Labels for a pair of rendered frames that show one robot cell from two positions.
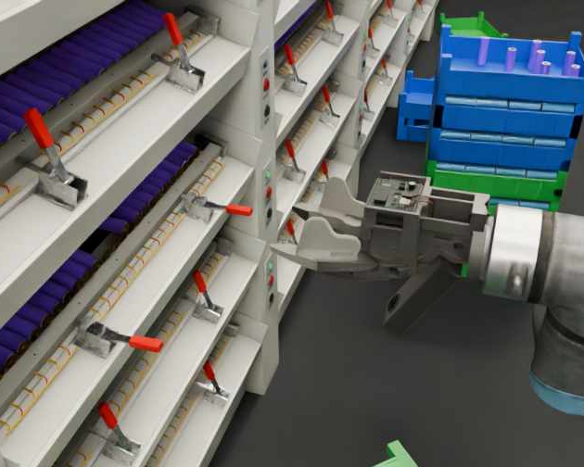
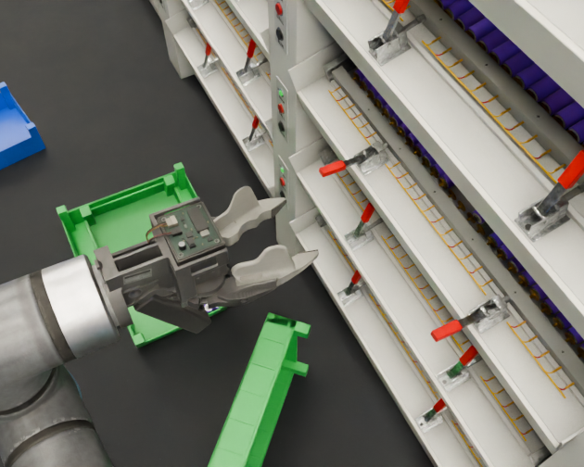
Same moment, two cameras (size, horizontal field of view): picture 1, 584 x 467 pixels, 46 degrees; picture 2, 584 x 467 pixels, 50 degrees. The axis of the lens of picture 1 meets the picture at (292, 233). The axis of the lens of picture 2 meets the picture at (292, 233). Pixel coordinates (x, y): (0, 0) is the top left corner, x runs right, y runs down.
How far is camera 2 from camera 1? 92 cm
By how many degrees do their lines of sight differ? 81
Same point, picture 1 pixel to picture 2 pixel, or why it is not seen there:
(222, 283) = (489, 421)
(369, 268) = not seen: hidden behind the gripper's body
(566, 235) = (17, 285)
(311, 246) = (245, 204)
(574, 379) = not seen: hidden behind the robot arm
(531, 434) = not seen: outside the picture
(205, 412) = (419, 401)
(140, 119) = (478, 142)
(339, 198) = (270, 258)
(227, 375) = (448, 449)
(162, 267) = (425, 242)
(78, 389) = (340, 138)
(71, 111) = (475, 62)
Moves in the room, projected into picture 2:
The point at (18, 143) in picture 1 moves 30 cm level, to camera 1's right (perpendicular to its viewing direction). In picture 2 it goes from (438, 16) to (234, 164)
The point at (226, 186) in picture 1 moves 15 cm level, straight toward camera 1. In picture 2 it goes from (525, 379) to (411, 305)
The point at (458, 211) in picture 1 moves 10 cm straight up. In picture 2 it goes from (129, 260) to (102, 194)
